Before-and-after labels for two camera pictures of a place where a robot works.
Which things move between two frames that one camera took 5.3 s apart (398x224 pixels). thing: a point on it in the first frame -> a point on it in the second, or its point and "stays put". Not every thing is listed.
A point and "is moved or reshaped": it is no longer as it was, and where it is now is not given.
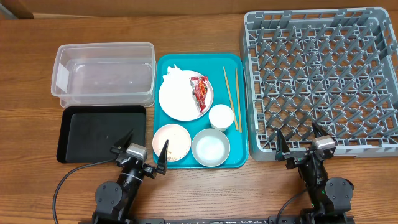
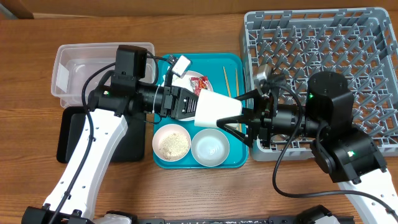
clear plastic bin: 104,75 stays put
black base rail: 273,219 stays put
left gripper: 151,170 -> 175,105
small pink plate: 179,144 stays put
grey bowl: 211,147 stays put
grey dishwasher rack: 336,68 stays put
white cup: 221,117 is moved or reshaped
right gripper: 296,157 -> 262,109
